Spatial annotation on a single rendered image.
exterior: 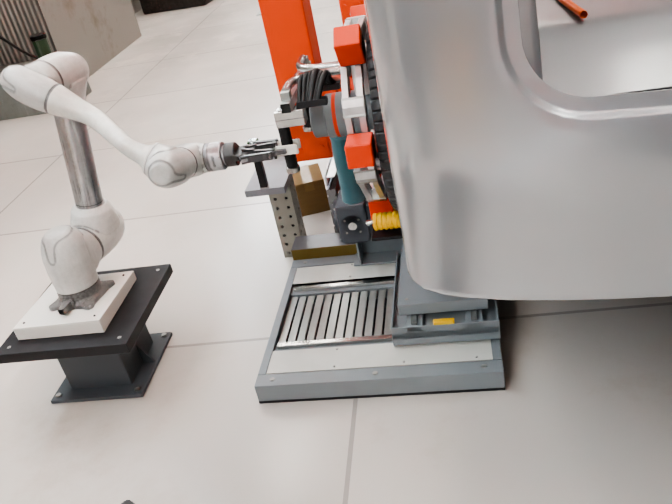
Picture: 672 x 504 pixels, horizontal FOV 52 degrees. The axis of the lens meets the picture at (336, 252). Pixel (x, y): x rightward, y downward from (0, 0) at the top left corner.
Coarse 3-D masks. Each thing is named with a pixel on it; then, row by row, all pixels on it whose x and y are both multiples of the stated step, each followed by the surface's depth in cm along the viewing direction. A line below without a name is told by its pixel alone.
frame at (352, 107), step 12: (348, 24) 210; (360, 24) 207; (348, 72) 199; (360, 72) 195; (348, 84) 197; (360, 84) 194; (348, 96) 195; (360, 96) 193; (348, 108) 193; (360, 108) 193; (348, 120) 195; (360, 120) 195; (348, 132) 197; (360, 168) 203; (372, 168) 202; (360, 180) 205; (372, 180) 205; (372, 192) 223; (384, 192) 222
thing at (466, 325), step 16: (400, 256) 277; (496, 304) 235; (400, 320) 241; (416, 320) 234; (432, 320) 238; (448, 320) 231; (464, 320) 235; (480, 320) 230; (496, 320) 228; (400, 336) 236; (416, 336) 235; (432, 336) 235; (448, 336) 234; (464, 336) 233; (480, 336) 232; (496, 336) 231
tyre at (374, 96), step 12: (372, 60) 188; (372, 72) 188; (372, 84) 188; (372, 96) 188; (372, 108) 189; (384, 132) 190; (384, 144) 192; (384, 156) 193; (384, 168) 196; (384, 180) 200; (396, 204) 210
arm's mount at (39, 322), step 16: (128, 272) 266; (48, 288) 267; (112, 288) 257; (128, 288) 261; (48, 304) 255; (96, 304) 248; (112, 304) 248; (32, 320) 247; (48, 320) 245; (64, 320) 242; (80, 320) 240; (96, 320) 238; (32, 336) 245; (48, 336) 244
